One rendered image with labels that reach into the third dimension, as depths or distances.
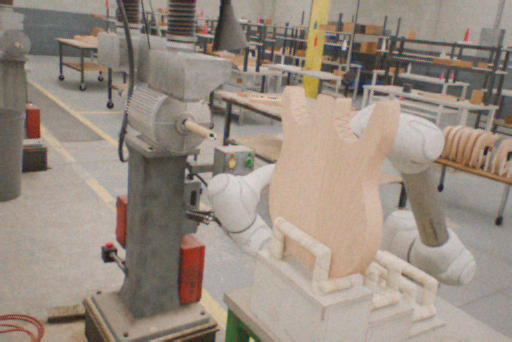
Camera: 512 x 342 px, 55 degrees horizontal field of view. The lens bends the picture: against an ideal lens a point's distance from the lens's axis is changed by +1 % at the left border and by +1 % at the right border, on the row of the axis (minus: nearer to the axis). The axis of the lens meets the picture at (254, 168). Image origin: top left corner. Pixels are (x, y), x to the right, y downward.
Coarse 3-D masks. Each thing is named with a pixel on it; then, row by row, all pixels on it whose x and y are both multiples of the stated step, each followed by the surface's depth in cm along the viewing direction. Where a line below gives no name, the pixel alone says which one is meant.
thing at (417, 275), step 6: (384, 252) 144; (396, 258) 141; (402, 264) 138; (408, 264) 138; (402, 270) 138; (408, 270) 136; (414, 270) 135; (420, 270) 135; (414, 276) 134; (420, 276) 133; (426, 276) 132; (420, 282) 133; (426, 282) 131; (432, 282) 130
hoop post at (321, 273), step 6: (318, 258) 105; (324, 258) 104; (330, 258) 105; (318, 264) 105; (324, 264) 105; (318, 270) 105; (324, 270) 105; (318, 276) 106; (324, 276) 106; (312, 282) 108; (318, 282) 106; (312, 288) 108; (318, 294) 107; (324, 294) 107
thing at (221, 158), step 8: (216, 152) 214; (224, 152) 208; (240, 152) 212; (216, 160) 214; (224, 160) 209; (240, 160) 213; (216, 168) 215; (224, 168) 210; (232, 168) 212; (240, 168) 214; (248, 168) 217; (192, 176) 227; (200, 176) 225; (208, 184) 224
